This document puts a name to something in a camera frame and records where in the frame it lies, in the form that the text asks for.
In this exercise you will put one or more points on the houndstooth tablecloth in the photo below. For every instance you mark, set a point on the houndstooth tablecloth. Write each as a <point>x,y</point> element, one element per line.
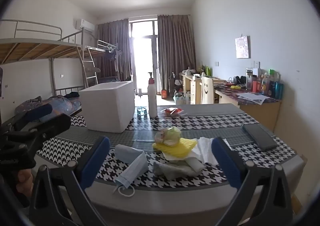
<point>225,121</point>

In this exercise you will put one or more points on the glass balcony door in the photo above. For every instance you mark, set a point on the glass balcony door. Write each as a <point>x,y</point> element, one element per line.
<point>145,61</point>

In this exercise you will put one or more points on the metal bunk bed with ladder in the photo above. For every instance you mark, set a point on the metal bunk bed with ladder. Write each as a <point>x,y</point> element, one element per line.
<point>37,46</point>

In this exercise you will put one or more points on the green plastic bag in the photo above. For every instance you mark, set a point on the green plastic bag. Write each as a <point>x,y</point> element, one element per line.
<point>167,136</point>

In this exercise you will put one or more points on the black headphones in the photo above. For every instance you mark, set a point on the black headphones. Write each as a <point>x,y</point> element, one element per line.
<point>239,80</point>

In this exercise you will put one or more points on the black phone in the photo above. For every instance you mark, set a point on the black phone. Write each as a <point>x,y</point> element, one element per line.
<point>260,137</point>

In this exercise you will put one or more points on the red snack packet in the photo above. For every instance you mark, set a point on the red snack packet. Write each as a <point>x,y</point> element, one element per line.
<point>171,111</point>

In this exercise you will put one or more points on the blue face mask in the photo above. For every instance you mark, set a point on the blue face mask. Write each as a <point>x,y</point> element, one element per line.
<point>135,168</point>

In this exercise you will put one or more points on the white folded cloth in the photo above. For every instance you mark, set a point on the white folded cloth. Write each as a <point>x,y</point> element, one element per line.
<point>196,164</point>

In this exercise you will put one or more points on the pink wall poster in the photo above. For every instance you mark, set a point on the pink wall poster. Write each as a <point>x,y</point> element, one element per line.
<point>242,47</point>

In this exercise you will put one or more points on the black folding trolley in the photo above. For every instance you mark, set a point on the black folding trolley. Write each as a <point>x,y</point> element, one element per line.
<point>171,83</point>

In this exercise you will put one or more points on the small clear glass cup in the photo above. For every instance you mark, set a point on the small clear glass cup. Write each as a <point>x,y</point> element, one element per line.
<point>141,111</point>

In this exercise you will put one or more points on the hanging dark clothes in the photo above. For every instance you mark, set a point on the hanging dark clothes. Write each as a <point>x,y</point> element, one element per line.
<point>111,56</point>

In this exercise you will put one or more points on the brown curtain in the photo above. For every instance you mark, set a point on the brown curtain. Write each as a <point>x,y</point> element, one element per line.
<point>175,48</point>
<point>112,38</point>

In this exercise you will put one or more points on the cluster of toiletry bottles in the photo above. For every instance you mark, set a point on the cluster of toiletry bottles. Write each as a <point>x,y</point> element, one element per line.
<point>270,86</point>

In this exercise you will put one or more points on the grey cloth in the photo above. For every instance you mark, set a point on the grey cloth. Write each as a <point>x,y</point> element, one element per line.
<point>167,169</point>

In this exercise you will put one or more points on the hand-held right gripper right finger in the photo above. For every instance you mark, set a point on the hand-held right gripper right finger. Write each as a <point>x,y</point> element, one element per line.
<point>225,163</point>

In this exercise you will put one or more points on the light blue folded cloth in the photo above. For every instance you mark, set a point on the light blue folded cloth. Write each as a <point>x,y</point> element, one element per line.
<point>125,152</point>

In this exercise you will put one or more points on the yellow cloth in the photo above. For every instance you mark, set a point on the yellow cloth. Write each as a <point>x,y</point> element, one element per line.
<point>186,147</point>

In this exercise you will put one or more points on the small yellow object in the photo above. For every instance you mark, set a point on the small yellow object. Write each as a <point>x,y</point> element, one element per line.
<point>235,87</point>

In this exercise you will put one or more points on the wooden chair with smiley face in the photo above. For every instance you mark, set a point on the wooden chair with smiley face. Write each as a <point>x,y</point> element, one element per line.
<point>207,90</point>

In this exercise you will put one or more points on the white paper towel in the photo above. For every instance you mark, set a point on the white paper towel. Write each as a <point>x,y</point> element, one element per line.
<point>206,151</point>

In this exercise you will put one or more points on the white pump bottle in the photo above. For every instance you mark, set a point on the white pump bottle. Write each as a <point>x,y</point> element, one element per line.
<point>152,103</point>

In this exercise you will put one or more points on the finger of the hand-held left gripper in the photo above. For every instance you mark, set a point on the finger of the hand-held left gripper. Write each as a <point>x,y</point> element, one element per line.
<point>52,124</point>
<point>40,111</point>

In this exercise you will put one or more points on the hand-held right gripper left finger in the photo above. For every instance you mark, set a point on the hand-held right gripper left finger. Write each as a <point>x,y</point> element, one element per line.
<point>96,163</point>

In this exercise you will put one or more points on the printed papers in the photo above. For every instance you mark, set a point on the printed papers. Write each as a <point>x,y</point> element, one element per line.
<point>253,97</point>

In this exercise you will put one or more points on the blue patterned quilt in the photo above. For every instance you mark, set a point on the blue patterned quilt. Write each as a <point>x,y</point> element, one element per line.
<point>57,104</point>

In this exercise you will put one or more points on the green box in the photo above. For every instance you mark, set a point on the green box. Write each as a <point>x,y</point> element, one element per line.
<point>207,71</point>

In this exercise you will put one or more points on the white foam box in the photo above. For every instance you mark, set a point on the white foam box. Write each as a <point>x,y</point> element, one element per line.
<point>105,108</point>

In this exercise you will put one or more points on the white air conditioner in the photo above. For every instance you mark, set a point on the white air conditioner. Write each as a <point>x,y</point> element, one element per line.
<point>85,25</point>

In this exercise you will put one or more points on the wooden desk with drawers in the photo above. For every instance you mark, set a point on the wooden desk with drawers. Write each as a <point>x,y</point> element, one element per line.
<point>193,91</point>

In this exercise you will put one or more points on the wooden desk with patterned cover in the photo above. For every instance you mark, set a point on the wooden desk with patterned cover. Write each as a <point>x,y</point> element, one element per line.
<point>260,113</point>

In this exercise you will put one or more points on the white bucket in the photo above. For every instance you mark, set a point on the white bucket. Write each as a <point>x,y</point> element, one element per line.
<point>180,99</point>

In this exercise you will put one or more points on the person's left hand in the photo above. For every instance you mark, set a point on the person's left hand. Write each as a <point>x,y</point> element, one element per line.
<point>25,181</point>

